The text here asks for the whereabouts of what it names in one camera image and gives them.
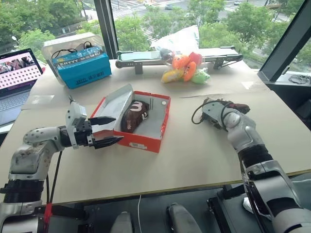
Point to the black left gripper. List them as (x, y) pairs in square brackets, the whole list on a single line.
[(82, 138)]

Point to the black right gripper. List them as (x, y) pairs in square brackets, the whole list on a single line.
[(211, 120)]

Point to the orange shoebox with hinged lid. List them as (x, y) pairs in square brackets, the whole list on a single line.
[(145, 143)]

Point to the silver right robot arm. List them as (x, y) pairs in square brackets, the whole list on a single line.
[(255, 140)]

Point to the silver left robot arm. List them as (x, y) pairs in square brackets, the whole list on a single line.
[(34, 145)]

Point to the open laptop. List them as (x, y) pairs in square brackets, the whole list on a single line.
[(14, 97)]

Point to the brown shoe with white print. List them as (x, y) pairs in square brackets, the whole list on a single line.
[(133, 116)]

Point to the green plush toy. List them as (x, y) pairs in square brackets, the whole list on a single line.
[(200, 76)]

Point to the orange flat plush toy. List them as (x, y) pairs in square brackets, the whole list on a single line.
[(190, 71)]

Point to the red plush toy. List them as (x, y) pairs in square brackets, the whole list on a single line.
[(195, 58)]

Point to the yellow plush toy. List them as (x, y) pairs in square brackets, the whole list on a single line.
[(171, 75)]

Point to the blue cardboard box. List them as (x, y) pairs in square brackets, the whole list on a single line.
[(82, 70)]

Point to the small black conveyor belt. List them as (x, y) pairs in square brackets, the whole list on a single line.
[(136, 63)]

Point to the white plastic bag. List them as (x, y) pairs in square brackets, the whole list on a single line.
[(184, 38)]

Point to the dark plush toy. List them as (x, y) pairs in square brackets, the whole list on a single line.
[(165, 53)]

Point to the white plastic bin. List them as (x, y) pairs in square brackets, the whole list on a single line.
[(70, 41)]

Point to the large grey rounded shape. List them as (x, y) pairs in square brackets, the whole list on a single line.
[(181, 217)]

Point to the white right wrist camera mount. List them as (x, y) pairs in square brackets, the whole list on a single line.
[(213, 109)]

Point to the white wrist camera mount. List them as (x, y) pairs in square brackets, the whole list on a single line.
[(75, 116), (213, 109)]

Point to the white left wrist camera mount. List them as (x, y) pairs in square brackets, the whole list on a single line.
[(75, 116)]

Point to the black slanted window frame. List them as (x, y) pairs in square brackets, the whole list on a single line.
[(284, 48)]

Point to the black bracket under table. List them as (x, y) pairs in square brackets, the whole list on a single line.
[(68, 213)]

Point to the black vertical window post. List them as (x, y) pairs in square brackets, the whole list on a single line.
[(105, 24)]

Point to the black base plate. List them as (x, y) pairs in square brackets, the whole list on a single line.
[(226, 213)]

